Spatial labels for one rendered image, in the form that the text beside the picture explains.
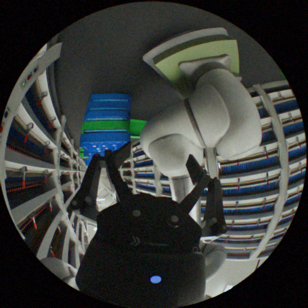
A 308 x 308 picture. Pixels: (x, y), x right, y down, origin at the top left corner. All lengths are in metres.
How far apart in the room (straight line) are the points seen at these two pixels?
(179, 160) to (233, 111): 0.16
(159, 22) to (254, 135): 0.53
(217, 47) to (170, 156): 0.35
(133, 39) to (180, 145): 0.52
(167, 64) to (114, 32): 0.34
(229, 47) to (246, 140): 0.27
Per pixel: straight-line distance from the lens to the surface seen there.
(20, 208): 0.49
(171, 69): 0.31
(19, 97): 0.46
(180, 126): 0.21
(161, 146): 0.23
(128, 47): 0.55
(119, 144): 0.70
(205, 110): 0.20
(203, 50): 0.31
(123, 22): 0.54
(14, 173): 0.54
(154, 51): 0.35
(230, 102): 0.20
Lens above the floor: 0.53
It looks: 9 degrees down
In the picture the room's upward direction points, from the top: 175 degrees clockwise
